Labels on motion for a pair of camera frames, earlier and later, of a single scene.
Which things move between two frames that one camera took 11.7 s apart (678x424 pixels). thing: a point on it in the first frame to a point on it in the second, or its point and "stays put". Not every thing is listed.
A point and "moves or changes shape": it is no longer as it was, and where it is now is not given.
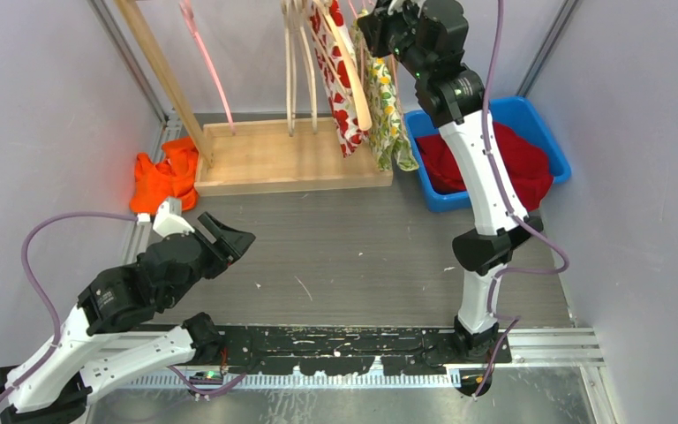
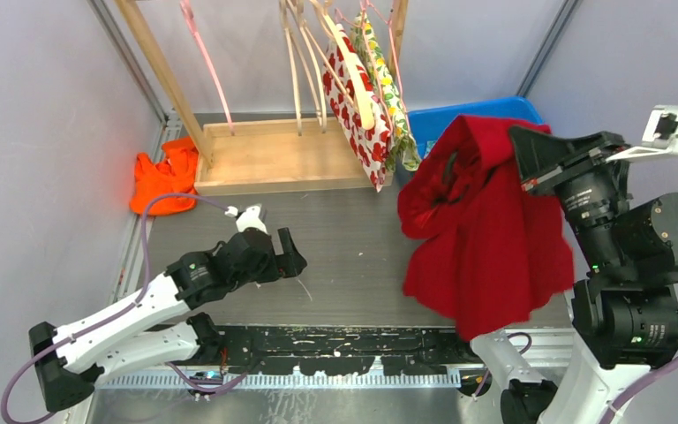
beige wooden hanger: x=301 y=6 moves or changes shape
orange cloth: x=174 y=177 stays put
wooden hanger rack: x=257 y=155 stays put
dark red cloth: x=524 y=169 moves or changes shape
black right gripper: x=386 y=11 to x=541 y=159
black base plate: x=331 y=352 stays put
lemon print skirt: x=380 y=90 moves or changes shape
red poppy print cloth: x=351 y=130 moves or changes shape
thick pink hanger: x=187 y=10 stays put
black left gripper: x=231 y=244 to x=286 y=265
